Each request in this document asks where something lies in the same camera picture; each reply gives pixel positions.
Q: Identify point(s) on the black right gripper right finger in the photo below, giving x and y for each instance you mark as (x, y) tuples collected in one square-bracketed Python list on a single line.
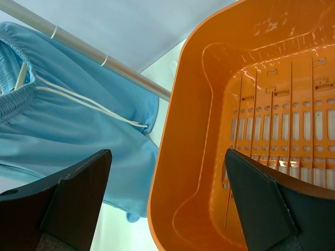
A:
[(277, 211)]

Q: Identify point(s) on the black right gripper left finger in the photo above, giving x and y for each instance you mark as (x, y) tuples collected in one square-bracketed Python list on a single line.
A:
[(58, 212)]

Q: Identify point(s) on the light blue shorts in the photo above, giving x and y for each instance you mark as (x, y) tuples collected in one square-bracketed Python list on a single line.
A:
[(69, 108)]

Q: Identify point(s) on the white plastic hanger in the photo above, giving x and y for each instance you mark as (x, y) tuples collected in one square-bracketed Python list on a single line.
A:
[(21, 77)]

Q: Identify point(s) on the orange plastic laundry basket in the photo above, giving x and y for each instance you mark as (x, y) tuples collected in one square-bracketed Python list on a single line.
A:
[(256, 77)]

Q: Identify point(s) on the silver clothes rack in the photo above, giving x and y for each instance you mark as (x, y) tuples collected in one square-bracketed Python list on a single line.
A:
[(33, 20)]

